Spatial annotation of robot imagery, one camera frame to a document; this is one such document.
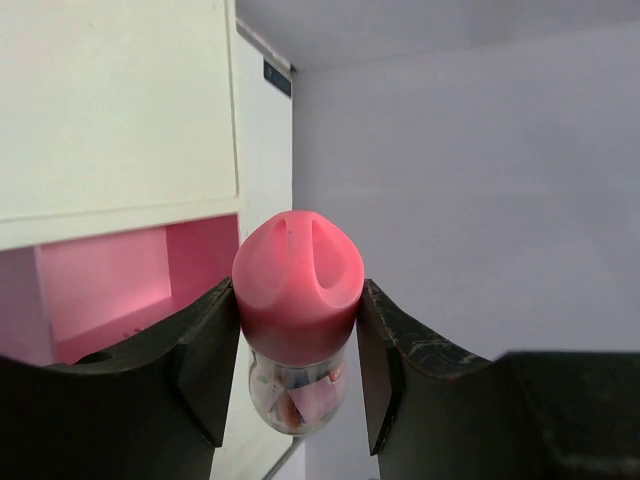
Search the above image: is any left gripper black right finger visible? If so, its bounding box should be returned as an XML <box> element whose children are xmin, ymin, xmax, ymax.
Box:
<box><xmin>357</xmin><ymin>281</ymin><xmax>639</xmax><ymax>479</ymax></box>

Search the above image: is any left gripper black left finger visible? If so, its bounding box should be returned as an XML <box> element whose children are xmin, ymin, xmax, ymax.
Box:
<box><xmin>1</xmin><ymin>280</ymin><xmax>240</xmax><ymax>479</ymax></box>

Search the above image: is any pink drawer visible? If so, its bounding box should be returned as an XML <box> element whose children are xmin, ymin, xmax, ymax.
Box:
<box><xmin>1</xmin><ymin>215</ymin><xmax>239</xmax><ymax>365</ymax></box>

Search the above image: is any pink cap clip tube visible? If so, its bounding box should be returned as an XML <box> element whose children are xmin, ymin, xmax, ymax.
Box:
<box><xmin>232</xmin><ymin>210</ymin><xmax>365</xmax><ymax>437</ymax></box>

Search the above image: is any white drawer organizer box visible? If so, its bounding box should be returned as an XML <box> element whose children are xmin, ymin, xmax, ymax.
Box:
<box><xmin>1</xmin><ymin>1</ymin><xmax>241</xmax><ymax>250</ymax></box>

